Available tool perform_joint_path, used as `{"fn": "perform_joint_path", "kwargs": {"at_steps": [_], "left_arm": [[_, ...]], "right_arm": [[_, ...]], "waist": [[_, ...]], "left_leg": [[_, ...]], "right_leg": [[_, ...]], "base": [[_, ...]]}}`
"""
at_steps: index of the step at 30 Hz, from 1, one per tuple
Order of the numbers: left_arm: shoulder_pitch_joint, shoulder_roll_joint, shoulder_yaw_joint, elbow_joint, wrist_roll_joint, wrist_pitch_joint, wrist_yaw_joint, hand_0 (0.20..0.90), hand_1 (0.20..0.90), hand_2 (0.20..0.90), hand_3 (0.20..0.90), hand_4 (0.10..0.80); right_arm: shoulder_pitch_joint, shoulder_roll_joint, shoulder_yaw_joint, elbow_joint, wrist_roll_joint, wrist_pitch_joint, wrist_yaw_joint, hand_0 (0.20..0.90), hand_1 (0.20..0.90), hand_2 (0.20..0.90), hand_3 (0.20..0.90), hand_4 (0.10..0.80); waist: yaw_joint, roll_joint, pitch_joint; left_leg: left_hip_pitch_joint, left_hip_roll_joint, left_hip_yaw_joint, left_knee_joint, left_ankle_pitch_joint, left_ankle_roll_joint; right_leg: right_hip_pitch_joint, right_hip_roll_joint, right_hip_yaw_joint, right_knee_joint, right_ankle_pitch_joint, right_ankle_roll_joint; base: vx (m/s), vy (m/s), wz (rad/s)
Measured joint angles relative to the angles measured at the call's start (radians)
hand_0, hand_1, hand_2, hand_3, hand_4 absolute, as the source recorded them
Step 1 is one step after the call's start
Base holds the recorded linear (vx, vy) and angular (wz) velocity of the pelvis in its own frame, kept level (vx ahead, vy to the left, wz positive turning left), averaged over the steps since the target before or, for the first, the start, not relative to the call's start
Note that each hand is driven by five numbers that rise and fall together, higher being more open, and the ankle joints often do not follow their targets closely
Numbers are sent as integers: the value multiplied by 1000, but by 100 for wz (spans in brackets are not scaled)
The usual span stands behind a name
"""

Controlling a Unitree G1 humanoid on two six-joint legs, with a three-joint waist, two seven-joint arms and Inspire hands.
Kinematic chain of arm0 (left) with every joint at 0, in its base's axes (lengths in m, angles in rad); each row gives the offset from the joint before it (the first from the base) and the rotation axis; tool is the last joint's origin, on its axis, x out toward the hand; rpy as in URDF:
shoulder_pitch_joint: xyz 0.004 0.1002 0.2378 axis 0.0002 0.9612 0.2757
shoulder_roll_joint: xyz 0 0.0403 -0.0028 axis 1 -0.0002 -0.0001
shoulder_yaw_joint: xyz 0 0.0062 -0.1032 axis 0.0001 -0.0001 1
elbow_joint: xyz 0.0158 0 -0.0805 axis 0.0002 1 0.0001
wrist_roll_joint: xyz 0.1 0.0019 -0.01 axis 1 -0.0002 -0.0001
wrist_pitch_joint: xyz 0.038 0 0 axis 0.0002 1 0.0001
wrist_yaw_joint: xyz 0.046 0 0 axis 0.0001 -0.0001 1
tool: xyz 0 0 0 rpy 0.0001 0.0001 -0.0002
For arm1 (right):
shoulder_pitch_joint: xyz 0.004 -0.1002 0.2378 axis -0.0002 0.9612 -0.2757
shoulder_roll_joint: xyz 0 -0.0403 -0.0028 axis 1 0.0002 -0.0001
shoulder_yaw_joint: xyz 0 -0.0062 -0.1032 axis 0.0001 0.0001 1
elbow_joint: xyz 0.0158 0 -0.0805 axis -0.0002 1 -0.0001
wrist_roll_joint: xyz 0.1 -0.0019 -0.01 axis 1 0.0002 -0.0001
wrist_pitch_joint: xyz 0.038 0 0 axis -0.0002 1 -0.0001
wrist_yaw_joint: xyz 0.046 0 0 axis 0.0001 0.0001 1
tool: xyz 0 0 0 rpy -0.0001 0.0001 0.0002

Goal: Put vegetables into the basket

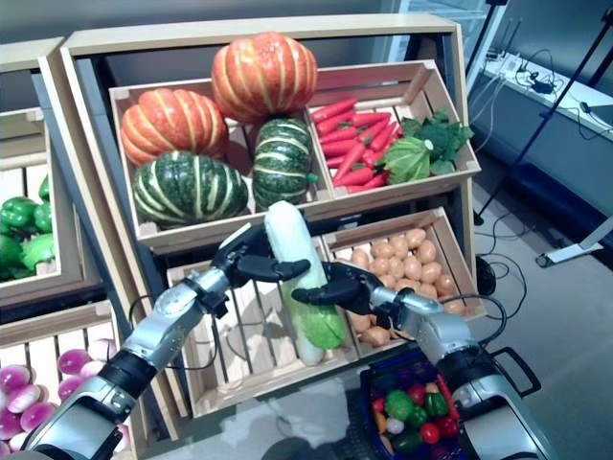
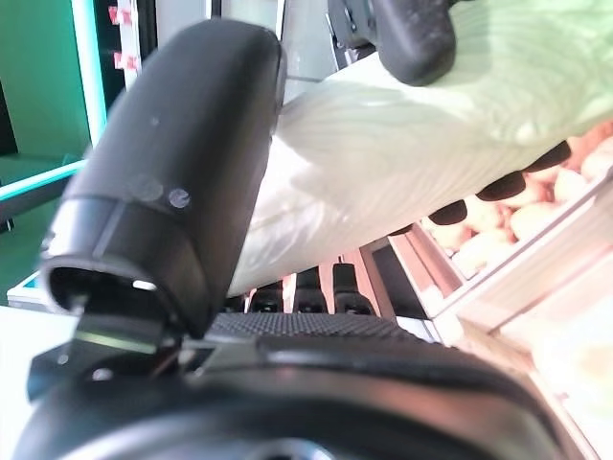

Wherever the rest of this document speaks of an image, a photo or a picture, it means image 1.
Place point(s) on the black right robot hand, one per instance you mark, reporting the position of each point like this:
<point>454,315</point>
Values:
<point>354,285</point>

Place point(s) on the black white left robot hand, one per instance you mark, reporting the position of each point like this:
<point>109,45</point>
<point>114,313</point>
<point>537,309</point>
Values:
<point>249,266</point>

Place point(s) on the blue plastic basket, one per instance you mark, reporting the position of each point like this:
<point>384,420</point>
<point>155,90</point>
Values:
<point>366,397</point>

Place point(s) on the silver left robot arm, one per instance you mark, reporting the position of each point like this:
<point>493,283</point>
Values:
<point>163,326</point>

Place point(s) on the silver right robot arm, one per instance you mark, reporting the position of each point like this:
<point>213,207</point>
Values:
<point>445,330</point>

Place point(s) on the tan potato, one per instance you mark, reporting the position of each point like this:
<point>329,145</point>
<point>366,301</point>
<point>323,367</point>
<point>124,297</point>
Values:
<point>454,306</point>
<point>398,245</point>
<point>396,267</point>
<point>360,259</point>
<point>426,251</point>
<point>427,291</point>
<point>407,283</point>
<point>415,236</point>
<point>376,338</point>
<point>430,272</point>
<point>380,267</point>
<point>445,285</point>
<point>412,266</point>
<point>382,249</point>
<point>361,322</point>

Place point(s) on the wooden pumpkin crate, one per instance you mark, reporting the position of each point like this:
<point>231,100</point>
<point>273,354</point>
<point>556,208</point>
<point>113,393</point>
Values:
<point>191,238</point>

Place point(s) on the green striped pumpkin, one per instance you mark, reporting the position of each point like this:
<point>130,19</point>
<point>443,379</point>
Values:
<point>189,189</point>
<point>282,163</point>

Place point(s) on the wooden potato crate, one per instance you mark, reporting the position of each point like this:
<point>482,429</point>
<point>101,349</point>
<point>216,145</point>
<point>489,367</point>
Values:
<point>455,254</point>

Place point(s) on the red carrot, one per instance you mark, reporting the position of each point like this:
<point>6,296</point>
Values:
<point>335,108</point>
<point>336,123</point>
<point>376,181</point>
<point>339,135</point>
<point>385,136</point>
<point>374,130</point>
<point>350,160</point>
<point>341,148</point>
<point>354,177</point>
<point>371,118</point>

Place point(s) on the wooden carrot crate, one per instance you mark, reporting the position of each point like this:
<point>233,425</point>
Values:
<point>407,188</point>

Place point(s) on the small red pepper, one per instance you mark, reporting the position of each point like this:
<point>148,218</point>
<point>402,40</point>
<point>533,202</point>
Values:
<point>416,393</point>
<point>447,424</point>

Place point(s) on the small green bell pepper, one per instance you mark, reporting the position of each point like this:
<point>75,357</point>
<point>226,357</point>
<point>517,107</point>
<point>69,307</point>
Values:
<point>436,405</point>
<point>399,404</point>

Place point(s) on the black round floor device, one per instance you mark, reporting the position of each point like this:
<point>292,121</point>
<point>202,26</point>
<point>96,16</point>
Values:
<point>484,275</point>

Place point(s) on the green leafy lettuce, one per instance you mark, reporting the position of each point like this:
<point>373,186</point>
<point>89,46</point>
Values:
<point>407,160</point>

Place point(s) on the long red chili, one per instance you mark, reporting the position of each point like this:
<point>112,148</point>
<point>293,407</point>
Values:
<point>446,390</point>

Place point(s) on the small white pink radish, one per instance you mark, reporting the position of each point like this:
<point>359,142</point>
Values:
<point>395,425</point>

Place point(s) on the orange striped pumpkin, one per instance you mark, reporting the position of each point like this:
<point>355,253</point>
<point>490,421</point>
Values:
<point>172,124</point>
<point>263,76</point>

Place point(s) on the small red tomato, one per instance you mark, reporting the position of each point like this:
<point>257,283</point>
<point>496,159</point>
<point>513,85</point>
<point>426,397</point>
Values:
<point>429,432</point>

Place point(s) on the pink white turnip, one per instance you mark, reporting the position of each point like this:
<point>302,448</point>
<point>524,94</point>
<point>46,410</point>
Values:
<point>72,360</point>
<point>24,397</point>
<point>8,424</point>
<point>14,377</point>
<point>71,385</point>
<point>36,416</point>
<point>92,369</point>
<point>101,349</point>

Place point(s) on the green broccoli with leaves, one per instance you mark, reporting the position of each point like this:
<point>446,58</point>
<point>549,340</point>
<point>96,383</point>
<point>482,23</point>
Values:
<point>443,139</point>

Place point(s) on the wooden pepper crate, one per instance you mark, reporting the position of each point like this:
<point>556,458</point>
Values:
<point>72,239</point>

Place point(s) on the black tripod stand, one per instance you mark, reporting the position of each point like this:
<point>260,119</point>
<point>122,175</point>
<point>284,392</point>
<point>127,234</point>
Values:
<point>519,156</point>

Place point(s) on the white table foot with caster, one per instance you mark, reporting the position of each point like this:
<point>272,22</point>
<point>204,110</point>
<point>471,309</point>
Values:
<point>574,251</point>

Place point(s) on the wooden display shelf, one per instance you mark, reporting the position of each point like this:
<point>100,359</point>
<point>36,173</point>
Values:
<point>29,52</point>
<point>239,29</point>

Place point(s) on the small white box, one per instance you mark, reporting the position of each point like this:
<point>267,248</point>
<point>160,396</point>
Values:
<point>510,62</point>

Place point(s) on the white glass cabinet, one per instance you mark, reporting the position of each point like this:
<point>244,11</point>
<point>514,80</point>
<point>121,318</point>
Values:
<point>431,24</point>

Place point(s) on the black power adapter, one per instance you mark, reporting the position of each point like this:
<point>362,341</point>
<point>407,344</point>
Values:
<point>541,86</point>

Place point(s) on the white table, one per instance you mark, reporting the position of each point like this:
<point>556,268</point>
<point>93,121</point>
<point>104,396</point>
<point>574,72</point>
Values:
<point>574,93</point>

